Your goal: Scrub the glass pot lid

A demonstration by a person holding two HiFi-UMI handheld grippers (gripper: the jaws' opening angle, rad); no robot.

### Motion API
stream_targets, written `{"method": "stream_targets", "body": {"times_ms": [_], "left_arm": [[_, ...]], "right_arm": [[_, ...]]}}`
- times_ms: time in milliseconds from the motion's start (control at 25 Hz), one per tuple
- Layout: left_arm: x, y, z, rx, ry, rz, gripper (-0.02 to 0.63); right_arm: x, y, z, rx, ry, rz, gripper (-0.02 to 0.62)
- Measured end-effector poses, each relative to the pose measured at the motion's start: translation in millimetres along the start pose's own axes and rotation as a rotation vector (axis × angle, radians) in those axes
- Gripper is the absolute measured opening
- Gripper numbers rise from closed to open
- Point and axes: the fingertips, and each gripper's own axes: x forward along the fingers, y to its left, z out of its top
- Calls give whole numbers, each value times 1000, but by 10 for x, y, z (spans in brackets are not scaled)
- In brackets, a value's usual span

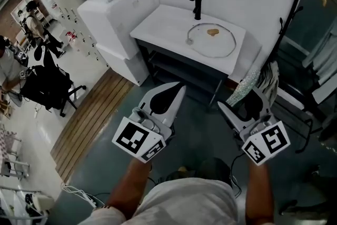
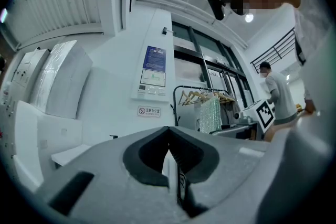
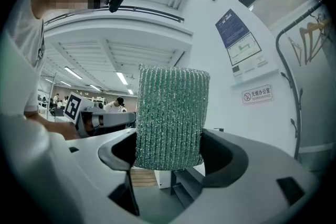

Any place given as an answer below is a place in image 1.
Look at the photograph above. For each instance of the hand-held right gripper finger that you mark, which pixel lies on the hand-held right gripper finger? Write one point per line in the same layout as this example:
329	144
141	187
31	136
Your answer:
230	116
256	105

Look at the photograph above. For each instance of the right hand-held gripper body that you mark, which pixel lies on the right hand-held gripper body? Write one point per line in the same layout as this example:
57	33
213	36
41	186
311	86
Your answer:
266	139

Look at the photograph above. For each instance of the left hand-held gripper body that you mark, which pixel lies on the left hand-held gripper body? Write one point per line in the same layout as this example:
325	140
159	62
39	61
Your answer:
131	135

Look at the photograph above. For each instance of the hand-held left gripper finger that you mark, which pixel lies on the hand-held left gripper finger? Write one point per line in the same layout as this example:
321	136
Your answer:
177	105
160	92

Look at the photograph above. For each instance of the glass pot lid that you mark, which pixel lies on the glass pot lid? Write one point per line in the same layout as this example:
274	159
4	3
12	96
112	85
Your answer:
218	46

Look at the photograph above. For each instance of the person's left forearm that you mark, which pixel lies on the person's left forearm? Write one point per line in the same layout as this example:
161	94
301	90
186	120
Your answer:
126	187

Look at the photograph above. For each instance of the person's right forearm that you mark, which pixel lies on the person's right forearm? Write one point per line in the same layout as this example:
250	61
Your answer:
259	192

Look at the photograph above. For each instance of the sparkly silver cloth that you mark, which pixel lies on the sparkly silver cloth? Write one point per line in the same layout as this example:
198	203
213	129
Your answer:
243	87

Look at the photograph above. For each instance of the striped beige cloth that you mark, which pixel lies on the striped beige cloth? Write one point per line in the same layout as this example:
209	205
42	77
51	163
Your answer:
269	79

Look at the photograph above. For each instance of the dark vanity cabinet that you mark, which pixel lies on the dark vanity cabinet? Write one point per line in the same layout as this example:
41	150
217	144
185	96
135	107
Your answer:
181	68

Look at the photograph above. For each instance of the person's dark trousers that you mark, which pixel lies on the person's dark trousers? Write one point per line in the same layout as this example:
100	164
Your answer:
210	167

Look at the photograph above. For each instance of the white sink counter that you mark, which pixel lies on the white sink counter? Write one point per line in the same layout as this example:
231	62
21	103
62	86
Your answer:
163	26

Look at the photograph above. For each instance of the black metal clothes rack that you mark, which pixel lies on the black metal clothes rack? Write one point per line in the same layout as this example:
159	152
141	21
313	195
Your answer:
295	42

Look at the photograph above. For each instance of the white foam blocks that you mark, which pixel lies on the white foam blocks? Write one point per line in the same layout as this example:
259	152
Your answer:
118	26

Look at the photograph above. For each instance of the person's white shirt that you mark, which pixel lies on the person's white shirt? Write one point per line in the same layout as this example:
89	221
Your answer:
184	203

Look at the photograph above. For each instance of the black faucet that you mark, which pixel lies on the black faucet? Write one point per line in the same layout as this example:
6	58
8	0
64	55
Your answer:
197	9

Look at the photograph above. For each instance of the black office chair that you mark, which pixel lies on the black office chair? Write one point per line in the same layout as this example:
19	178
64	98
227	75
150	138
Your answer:
50	81

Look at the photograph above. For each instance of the white locker cabinet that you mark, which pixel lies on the white locker cabinet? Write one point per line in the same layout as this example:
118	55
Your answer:
71	5

